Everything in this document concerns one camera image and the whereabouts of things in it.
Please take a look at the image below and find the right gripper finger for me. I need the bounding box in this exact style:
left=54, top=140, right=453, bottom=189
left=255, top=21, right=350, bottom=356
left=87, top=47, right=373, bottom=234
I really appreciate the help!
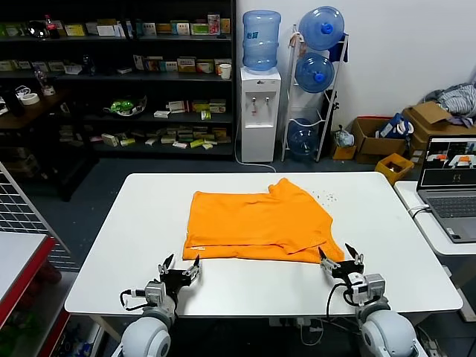
left=344, top=242, right=365, bottom=266
left=318, top=245, right=338, bottom=275

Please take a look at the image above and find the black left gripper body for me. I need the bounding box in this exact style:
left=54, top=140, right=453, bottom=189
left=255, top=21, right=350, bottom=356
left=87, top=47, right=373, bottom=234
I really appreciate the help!
left=159, top=273, right=202, bottom=298

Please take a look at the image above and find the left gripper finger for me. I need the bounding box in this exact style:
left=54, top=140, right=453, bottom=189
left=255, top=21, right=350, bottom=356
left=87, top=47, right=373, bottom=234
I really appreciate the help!
left=184, top=254, right=202, bottom=280
left=156, top=253, right=175, bottom=278

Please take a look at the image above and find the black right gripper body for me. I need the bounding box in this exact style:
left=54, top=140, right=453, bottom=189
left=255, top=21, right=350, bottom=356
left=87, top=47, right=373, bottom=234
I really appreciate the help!
left=329, top=262, right=367, bottom=286

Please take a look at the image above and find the orange t-shirt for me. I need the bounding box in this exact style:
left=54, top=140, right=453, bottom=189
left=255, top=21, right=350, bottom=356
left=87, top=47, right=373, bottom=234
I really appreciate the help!
left=181, top=177, right=345, bottom=263

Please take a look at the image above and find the pile of striped clothes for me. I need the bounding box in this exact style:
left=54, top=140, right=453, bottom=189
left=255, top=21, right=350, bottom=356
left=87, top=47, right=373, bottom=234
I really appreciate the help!
left=424, top=83, right=476, bottom=127

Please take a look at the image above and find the white power strip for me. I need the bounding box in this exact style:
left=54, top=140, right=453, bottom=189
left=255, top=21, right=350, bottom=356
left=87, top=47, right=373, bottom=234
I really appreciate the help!
left=268, top=318, right=324, bottom=329

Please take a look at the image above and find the white side table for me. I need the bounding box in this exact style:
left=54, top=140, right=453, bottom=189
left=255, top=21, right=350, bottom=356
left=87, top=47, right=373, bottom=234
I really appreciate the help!
left=393, top=180, right=476, bottom=323

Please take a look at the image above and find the yellow plastic bin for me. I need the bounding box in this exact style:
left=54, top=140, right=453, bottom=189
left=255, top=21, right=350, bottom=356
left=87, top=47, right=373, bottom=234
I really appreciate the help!
left=374, top=152, right=414, bottom=187

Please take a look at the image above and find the small cardboard box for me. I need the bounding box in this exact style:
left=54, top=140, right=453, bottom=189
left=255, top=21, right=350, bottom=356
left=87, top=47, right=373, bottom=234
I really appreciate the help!
left=330, top=143, right=358, bottom=161

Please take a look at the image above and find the grey open laptop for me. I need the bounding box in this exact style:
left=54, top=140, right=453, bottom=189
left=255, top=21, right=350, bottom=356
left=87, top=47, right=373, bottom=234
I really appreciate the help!
left=416, top=135, right=476, bottom=245

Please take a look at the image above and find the open brown cardboard box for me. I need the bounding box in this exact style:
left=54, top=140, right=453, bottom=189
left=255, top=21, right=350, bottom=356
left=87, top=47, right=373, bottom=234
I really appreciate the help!
left=351, top=117, right=408, bottom=165

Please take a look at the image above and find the grey floor power strip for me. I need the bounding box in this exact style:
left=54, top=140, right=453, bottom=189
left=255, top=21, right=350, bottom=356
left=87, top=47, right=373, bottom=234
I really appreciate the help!
left=419, top=329, right=443, bottom=357

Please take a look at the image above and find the crumpled clear plastic bag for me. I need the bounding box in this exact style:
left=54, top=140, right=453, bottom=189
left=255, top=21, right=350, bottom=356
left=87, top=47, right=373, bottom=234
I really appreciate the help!
left=333, top=125, right=355, bottom=148

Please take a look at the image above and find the blue shopping bag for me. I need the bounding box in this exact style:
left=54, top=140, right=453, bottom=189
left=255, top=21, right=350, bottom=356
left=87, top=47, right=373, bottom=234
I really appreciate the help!
left=376, top=113, right=414, bottom=141

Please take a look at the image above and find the red framed white cart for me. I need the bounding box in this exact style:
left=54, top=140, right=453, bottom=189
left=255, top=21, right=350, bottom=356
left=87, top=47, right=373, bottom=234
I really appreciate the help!
left=0, top=231, right=71, bottom=357

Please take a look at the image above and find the white metal jug rack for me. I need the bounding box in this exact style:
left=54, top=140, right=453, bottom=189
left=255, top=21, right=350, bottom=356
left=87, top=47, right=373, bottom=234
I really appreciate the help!
left=281, top=24, right=350, bottom=164

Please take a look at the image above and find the large brown cardboard box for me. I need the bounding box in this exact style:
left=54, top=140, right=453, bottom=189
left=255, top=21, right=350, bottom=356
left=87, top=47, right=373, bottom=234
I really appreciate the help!
left=403, top=102, right=476, bottom=164

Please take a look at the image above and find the white water dispenser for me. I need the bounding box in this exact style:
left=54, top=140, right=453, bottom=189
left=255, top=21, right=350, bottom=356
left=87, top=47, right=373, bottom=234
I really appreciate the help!
left=239, top=67, right=282, bottom=164

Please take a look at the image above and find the black shelving unit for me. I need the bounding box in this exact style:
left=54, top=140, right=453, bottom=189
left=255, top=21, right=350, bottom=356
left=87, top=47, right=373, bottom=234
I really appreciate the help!
left=0, top=0, right=238, bottom=161

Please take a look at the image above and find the brown wooden table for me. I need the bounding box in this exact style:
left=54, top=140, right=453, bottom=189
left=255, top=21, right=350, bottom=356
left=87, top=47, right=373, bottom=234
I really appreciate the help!
left=0, top=89, right=100, bottom=202

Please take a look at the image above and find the dark blue bottle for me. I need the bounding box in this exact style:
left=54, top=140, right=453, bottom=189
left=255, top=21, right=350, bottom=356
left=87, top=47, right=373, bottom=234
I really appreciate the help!
left=82, top=54, right=97, bottom=77

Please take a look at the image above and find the clear plastic bottle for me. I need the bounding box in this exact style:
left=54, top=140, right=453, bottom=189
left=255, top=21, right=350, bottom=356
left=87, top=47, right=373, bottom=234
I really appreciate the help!
left=34, top=68, right=57, bottom=97

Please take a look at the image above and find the black cylinder flask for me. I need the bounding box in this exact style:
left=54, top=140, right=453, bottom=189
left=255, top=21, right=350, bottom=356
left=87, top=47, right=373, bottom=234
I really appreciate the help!
left=1, top=87, right=25, bottom=116

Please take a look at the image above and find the upright blue water jug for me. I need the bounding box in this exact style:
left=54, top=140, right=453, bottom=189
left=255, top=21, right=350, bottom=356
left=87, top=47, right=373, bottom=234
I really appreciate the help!
left=242, top=10, right=282, bottom=73

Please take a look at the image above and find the cola bottle red label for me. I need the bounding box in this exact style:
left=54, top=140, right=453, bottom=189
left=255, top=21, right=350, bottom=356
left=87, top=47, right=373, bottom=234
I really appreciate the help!
left=44, top=14, right=60, bottom=40

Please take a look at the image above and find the shiny glass globe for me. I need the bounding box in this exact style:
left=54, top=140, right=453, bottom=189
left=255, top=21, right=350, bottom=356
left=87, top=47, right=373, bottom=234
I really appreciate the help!
left=25, top=20, right=48, bottom=39

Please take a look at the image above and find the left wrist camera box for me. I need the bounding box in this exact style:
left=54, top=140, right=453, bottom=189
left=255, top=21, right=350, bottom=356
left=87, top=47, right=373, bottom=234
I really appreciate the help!
left=143, top=281, right=167, bottom=306

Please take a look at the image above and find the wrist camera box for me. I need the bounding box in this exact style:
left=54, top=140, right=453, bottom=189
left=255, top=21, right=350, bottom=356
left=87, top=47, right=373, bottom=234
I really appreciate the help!
left=349, top=273, right=387, bottom=304
left=143, top=281, right=167, bottom=306

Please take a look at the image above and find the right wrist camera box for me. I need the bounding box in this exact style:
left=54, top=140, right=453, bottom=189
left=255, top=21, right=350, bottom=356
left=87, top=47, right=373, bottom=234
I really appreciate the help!
left=349, top=273, right=387, bottom=304

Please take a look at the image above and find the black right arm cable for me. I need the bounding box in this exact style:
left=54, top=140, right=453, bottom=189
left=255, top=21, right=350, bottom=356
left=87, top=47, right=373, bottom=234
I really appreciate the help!
left=326, top=282, right=358, bottom=319

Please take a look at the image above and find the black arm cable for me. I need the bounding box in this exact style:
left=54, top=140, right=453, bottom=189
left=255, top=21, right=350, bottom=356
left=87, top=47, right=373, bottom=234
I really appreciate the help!
left=119, top=289, right=149, bottom=312
left=326, top=282, right=358, bottom=319

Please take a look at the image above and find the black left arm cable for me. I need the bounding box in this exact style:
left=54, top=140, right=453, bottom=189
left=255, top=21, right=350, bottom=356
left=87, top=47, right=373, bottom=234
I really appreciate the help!
left=119, top=289, right=149, bottom=312

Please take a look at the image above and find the white dispenser power cable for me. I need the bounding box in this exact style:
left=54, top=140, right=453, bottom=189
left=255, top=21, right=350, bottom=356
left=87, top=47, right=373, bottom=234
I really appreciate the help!
left=234, top=122, right=278, bottom=174

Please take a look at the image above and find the white wire grid panel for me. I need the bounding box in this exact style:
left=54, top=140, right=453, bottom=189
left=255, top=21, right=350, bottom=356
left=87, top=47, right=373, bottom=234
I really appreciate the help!
left=0, top=160, right=71, bottom=257

